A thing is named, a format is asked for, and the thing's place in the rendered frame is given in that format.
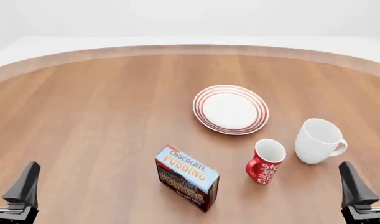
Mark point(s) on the red mug with white pattern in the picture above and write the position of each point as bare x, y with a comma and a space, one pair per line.
264, 169

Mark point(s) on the chocolate pudding box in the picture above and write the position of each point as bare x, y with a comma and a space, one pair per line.
185, 177

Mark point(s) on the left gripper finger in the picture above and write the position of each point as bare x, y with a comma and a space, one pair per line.
25, 184

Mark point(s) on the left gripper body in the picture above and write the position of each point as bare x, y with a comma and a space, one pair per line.
12, 214

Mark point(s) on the large white mug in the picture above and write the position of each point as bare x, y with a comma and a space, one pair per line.
314, 144

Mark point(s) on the white plate with red rings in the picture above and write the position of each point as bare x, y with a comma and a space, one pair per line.
229, 110

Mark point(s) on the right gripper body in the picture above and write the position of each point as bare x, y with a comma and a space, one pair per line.
365, 214

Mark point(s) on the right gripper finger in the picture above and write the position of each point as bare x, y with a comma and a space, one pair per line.
354, 186

